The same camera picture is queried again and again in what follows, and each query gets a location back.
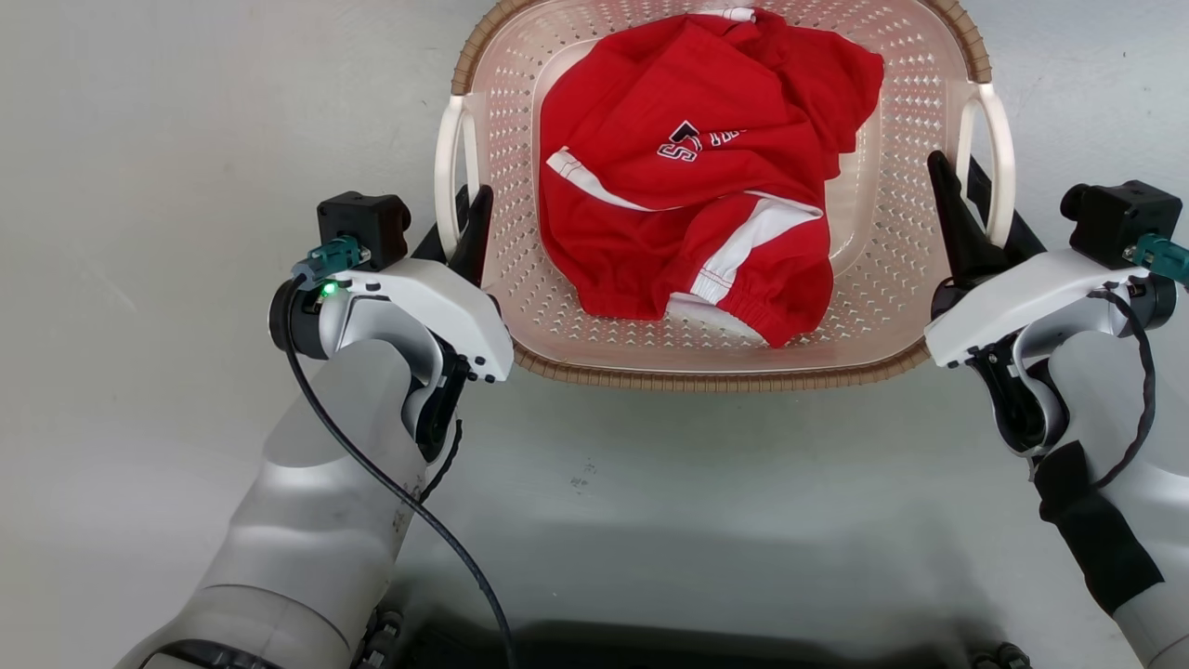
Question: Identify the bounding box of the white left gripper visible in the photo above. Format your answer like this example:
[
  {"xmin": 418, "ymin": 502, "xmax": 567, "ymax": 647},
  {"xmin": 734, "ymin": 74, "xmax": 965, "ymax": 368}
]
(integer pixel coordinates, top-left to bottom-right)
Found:
[{"xmin": 320, "ymin": 184, "xmax": 516, "ymax": 385}]

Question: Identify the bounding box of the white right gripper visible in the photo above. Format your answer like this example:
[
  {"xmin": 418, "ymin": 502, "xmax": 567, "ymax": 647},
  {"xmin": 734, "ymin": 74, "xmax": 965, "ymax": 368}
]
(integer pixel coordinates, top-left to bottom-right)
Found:
[{"xmin": 923, "ymin": 150, "xmax": 1155, "ymax": 369}]

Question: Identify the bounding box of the pink plastic laundry basket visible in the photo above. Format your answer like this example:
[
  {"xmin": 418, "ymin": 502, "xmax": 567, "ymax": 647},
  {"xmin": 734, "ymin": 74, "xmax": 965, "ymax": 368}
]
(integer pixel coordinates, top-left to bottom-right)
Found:
[{"xmin": 434, "ymin": 0, "xmax": 1017, "ymax": 392}]

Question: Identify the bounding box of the red and white garment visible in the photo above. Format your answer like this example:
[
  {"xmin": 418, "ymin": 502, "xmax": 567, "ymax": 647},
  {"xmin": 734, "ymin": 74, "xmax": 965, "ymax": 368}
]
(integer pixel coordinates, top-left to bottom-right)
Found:
[{"xmin": 537, "ymin": 7, "xmax": 885, "ymax": 348}]

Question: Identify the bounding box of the teal left camera connector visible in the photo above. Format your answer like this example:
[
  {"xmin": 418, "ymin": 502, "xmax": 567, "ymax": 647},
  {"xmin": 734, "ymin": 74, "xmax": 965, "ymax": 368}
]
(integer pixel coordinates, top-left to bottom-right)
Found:
[{"xmin": 292, "ymin": 235, "xmax": 363, "ymax": 285}]

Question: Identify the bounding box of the teal camera connector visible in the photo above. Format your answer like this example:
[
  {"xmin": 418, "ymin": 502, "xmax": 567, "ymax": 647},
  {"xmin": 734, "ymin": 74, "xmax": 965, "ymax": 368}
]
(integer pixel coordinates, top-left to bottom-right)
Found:
[
  {"xmin": 1122, "ymin": 233, "xmax": 1189, "ymax": 286},
  {"xmin": 292, "ymin": 235, "xmax": 363, "ymax": 285}
]

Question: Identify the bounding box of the teal right camera connector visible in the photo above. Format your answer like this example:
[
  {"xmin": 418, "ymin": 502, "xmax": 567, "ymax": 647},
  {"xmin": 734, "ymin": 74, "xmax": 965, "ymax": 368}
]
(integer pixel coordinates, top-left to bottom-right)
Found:
[{"xmin": 1122, "ymin": 233, "xmax": 1189, "ymax": 286}]

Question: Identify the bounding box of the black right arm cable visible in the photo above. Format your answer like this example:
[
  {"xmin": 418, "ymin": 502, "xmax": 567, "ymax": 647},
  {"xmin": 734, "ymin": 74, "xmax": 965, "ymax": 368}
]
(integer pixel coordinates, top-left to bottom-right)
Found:
[{"xmin": 1089, "ymin": 286, "xmax": 1158, "ymax": 491}]

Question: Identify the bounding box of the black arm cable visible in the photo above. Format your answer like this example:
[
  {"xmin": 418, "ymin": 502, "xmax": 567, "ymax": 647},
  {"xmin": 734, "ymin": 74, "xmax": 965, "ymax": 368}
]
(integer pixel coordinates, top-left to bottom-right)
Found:
[
  {"xmin": 1089, "ymin": 286, "xmax": 1158, "ymax": 491},
  {"xmin": 281, "ymin": 277, "xmax": 518, "ymax": 669}
]

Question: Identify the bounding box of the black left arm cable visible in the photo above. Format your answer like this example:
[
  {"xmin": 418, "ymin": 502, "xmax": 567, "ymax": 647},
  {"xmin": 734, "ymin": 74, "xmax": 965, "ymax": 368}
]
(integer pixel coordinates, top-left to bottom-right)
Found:
[{"xmin": 281, "ymin": 277, "xmax": 518, "ymax": 669}]

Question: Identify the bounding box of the black right arm strap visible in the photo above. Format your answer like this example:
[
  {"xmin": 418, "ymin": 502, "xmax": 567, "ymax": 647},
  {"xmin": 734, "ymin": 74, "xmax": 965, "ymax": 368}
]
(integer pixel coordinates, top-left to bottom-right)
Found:
[{"xmin": 1032, "ymin": 440, "xmax": 1166, "ymax": 617}]

